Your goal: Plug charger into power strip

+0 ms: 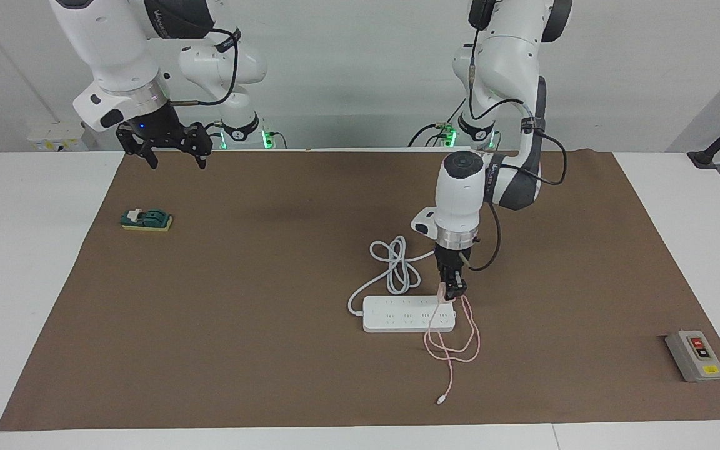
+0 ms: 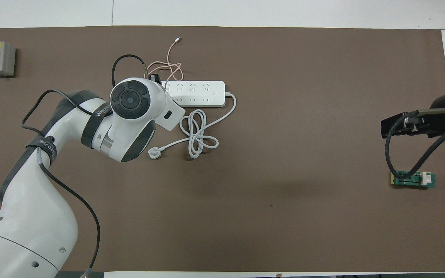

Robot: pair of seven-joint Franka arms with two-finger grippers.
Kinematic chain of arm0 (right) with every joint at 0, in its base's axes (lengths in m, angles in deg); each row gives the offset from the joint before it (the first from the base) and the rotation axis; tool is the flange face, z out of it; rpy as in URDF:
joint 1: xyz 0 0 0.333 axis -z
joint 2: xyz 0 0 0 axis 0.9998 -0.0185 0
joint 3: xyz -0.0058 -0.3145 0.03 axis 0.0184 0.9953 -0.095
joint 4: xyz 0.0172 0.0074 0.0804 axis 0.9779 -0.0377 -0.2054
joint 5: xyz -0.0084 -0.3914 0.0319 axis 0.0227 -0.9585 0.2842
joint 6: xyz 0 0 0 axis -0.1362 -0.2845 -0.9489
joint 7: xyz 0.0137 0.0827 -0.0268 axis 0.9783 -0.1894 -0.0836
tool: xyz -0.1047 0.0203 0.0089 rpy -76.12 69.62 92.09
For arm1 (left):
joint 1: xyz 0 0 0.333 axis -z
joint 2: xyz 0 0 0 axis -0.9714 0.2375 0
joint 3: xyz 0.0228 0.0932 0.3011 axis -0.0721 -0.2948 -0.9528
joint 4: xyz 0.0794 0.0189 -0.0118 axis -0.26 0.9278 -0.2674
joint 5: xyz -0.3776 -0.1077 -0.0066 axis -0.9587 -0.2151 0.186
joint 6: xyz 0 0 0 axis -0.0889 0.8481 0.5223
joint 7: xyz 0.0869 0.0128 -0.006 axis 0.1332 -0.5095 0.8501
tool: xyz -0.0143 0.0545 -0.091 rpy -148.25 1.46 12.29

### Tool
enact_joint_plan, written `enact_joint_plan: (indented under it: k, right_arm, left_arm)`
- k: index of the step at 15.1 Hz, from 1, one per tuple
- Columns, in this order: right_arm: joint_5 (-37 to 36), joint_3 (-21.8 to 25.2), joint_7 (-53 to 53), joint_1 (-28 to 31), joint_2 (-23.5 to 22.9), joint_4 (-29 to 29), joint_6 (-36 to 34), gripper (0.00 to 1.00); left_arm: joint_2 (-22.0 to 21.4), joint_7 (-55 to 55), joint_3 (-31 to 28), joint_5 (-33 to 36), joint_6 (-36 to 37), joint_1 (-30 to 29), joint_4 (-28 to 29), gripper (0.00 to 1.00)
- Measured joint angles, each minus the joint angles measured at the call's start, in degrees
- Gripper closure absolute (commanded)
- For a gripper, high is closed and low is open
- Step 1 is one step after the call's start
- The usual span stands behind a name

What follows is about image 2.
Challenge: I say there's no white power strip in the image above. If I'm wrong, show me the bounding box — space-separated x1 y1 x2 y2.
162 80 226 108

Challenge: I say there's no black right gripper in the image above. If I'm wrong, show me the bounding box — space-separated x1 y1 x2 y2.
380 92 445 139

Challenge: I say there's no pink charging cable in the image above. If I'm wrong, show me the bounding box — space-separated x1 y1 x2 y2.
147 37 184 84

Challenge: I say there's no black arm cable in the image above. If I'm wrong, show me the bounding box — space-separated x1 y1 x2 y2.
21 54 148 278
385 108 445 180

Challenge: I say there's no brown table mat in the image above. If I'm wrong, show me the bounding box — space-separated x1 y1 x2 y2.
0 25 445 273

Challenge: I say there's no white power cord with plug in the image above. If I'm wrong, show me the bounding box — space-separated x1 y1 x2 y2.
148 92 237 159

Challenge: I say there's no grey on-off switch box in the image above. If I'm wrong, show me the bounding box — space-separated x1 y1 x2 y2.
0 41 16 78

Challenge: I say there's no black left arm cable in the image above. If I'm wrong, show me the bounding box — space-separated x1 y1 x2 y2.
21 54 148 278

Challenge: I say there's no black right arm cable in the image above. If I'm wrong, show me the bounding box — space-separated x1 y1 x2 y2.
385 108 445 180

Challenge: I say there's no green knife switch block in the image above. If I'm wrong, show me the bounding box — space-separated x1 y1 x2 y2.
391 170 437 190

